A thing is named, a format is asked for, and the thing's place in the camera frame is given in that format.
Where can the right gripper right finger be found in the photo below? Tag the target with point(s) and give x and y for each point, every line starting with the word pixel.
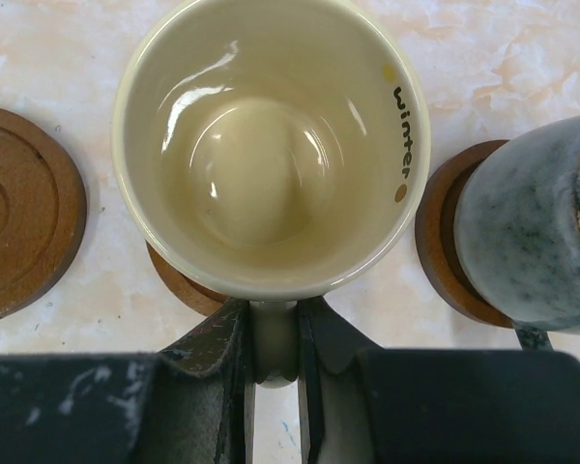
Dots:
pixel 362 403

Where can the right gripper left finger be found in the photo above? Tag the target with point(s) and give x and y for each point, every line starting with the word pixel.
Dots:
pixel 191 402

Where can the brown wooden coaster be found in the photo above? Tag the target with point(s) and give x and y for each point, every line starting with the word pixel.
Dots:
pixel 197 297

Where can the grey ceramic mug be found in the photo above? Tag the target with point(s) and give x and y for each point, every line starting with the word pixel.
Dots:
pixel 517 228

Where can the dark wooden coaster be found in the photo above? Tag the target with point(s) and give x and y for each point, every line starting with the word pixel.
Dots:
pixel 43 210

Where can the cream mug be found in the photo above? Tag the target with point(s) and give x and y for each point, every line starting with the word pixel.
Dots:
pixel 270 151

